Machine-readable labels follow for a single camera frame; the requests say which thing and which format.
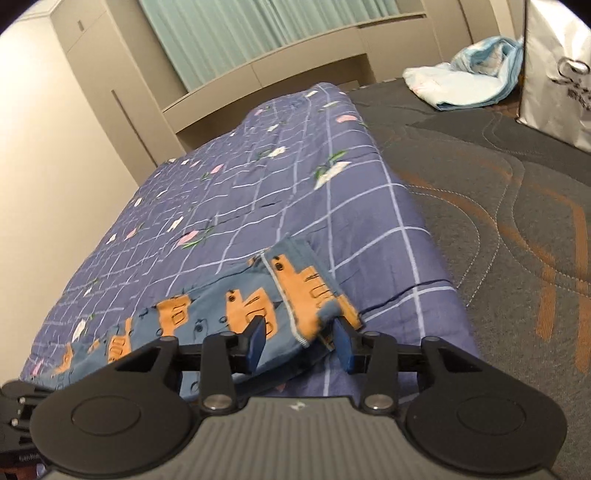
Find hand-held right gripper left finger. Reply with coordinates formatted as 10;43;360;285
108;316;269;412

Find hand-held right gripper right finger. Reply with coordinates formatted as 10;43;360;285
333;318;483;414

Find blue pants with orange print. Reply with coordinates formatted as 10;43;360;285
21;234;365;400

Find blue checked floral quilt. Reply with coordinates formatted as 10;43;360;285
18;83;482;402

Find grey mattress with orange lines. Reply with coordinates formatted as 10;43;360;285
346;76;591;464

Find beige window shelf cabinet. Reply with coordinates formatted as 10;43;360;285
161;14;437;155

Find beige tall wardrobe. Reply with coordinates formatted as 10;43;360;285
422;0;479;49
50;0;188;188

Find light blue blanket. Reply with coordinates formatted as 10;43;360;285
403;36;525;112

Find pale green curtain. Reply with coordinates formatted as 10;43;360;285
139;0;403;93

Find white shopping bag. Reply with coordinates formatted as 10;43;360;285
516;0;591;155

